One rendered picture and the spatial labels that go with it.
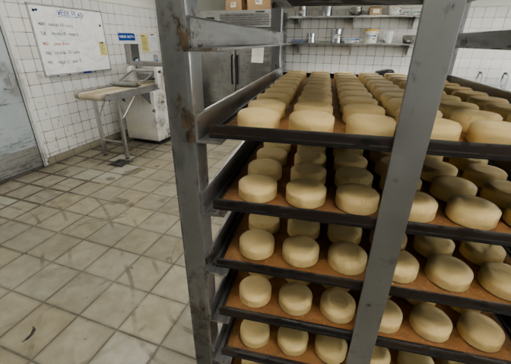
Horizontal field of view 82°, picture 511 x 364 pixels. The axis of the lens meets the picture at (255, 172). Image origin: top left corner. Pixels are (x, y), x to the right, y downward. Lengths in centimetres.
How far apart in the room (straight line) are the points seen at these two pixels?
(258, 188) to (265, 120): 9
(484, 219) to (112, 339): 197
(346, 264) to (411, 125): 19
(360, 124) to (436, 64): 8
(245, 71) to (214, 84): 67
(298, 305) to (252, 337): 11
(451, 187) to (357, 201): 13
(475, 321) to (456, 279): 11
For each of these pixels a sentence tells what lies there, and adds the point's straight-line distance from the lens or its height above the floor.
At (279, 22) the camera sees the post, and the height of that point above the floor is 163.
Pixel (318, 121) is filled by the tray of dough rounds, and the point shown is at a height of 151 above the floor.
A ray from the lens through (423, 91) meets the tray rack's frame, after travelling 30.
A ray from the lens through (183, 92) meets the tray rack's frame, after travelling 31.
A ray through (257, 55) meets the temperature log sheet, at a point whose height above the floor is 136.
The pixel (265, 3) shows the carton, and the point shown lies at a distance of 563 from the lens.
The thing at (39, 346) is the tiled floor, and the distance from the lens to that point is 227.
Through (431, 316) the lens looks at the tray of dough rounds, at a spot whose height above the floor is 124.
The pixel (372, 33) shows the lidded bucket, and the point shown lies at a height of 171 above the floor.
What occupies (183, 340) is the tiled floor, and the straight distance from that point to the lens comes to 199.
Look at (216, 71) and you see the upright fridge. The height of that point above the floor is 106.
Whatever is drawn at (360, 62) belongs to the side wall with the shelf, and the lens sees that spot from 608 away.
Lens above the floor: 159
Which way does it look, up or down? 24 degrees down
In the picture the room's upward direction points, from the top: 1 degrees clockwise
